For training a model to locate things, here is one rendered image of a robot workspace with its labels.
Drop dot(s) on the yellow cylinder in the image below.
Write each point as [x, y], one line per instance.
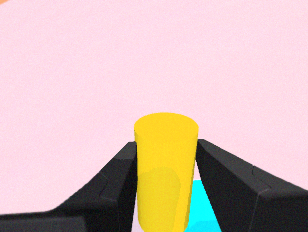
[166, 154]

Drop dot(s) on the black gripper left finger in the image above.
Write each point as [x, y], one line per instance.
[104, 204]

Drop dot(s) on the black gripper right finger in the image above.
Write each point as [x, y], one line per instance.
[246, 198]

